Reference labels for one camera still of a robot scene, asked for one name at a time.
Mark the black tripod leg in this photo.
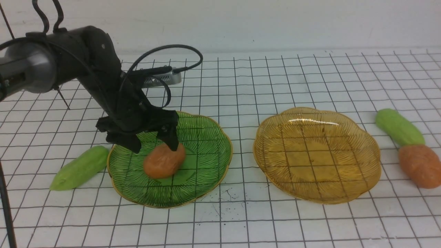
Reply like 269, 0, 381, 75
0, 163, 17, 248

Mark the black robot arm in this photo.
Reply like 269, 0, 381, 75
1, 26, 178, 153

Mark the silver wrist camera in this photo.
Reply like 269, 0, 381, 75
141, 66, 182, 88

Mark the amber glass plate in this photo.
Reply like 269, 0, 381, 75
253, 107, 382, 204

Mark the orange potato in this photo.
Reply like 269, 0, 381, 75
143, 143, 186, 179
398, 144, 441, 189

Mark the green cucumber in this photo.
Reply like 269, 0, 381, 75
375, 108, 426, 146
49, 145, 109, 191

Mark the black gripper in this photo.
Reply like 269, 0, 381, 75
96, 69, 179, 153

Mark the green glass plate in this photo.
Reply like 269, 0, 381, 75
107, 111, 233, 208

